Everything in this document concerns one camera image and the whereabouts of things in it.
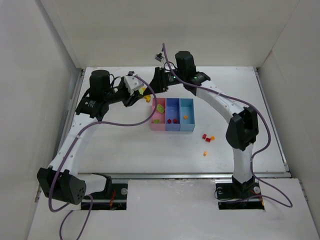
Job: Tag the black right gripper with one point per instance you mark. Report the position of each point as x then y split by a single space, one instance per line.
157 81

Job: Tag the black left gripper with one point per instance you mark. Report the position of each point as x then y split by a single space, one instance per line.
129 99

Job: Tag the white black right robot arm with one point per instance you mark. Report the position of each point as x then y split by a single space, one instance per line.
241 116

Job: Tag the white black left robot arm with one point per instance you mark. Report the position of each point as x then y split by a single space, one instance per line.
60 181

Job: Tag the dark blue plastic bin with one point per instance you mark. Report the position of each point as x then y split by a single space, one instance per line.
172 112

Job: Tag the pink plastic bin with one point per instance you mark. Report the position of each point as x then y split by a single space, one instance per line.
160 116

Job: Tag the light blue plastic bin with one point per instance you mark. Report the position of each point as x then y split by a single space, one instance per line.
187 108

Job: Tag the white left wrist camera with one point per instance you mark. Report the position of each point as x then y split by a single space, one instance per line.
132 83

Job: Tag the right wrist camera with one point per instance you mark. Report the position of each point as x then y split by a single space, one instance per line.
159 57

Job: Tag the aluminium front rail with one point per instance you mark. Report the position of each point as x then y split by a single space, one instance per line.
178 176

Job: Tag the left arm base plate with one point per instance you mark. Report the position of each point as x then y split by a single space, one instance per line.
114 200

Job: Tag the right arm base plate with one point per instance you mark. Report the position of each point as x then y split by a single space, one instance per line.
231 197

